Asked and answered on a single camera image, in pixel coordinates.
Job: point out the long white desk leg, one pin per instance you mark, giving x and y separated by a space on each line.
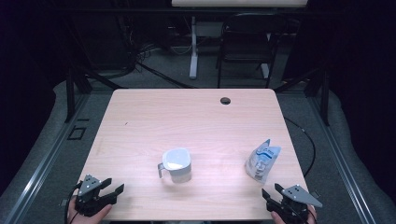
193 59

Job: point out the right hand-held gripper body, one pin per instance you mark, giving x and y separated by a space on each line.
294 202

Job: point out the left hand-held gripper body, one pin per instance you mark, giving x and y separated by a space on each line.
90 202

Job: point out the grey metal clip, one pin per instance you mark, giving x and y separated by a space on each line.
315 194
63 202

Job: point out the clear jar with grey lid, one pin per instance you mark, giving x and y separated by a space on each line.
177 161

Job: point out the black metal stand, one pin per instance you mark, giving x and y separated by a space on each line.
70 96
325 99

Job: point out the person's left hand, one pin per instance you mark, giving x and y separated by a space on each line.
81 219

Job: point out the short white desk leg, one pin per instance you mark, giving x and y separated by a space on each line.
265 71

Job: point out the grey box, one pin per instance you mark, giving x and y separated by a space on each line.
208 29

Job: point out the aluminium floor rail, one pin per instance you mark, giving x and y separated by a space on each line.
46 158
342 161

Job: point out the black folding chair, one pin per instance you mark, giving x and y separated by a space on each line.
246 43

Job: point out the black square floor plate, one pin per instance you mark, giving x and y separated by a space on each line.
70 133

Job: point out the person's right hand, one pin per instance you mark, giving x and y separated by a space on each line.
276 217

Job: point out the white and blue pouch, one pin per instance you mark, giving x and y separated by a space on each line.
261 160

